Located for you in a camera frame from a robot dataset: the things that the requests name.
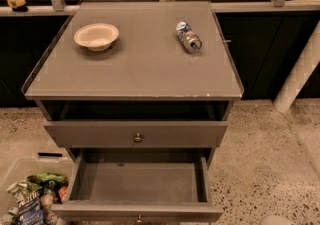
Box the white paper bowl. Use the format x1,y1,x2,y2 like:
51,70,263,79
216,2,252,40
74,23,119,52

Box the grey top drawer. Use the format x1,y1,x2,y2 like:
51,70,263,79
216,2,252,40
44,120,228,148

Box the white green snack bag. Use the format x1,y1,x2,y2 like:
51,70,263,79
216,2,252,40
6,180,42,202

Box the grey drawer cabinet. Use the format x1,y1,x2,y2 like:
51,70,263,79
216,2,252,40
21,1,245,170

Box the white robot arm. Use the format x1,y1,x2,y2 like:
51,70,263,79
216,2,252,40
273,22,320,113

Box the crushed blue silver can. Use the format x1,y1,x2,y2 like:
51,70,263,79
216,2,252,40
176,21,202,54

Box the yellow black object on ledge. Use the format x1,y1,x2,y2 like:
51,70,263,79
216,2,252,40
7,0,28,12

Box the grey drawer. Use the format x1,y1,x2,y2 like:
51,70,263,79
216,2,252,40
53,148,223,223
44,120,228,148

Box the clear plastic bin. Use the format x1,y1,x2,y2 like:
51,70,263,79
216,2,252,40
0,157,72,225

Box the blue snack bag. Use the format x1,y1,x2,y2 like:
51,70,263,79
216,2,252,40
18,195,44,225

